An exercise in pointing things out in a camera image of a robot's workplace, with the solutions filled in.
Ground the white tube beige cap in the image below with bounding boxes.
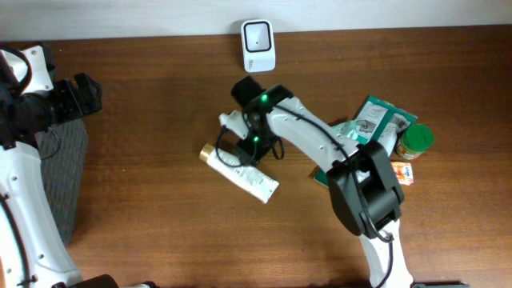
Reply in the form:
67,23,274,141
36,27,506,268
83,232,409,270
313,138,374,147
199,144,279,204

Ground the light green small pouch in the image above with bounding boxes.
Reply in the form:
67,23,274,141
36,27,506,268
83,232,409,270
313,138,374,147
332,120,358,140

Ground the green white package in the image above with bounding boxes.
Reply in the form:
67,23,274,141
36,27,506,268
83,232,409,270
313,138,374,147
311,96,418,187

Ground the orange Kleenex tissue pack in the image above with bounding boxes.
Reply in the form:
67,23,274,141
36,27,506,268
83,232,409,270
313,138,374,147
391,162,414,186

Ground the green lid seasoning jar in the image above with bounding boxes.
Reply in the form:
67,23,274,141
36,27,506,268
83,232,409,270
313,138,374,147
395,124,434,160

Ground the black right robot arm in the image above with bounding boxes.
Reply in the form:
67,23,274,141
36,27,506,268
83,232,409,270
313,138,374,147
224,76,414,287

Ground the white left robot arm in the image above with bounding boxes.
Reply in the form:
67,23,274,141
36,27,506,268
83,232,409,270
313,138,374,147
1,43,117,288

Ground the white barcode scanner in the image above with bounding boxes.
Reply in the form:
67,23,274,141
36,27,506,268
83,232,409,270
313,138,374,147
240,19,276,73

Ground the grey plastic mesh basket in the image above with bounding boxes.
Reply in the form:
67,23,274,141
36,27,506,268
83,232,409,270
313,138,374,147
36,119,89,246

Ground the black camera cable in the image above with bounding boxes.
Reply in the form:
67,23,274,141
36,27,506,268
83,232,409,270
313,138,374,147
214,103,395,288

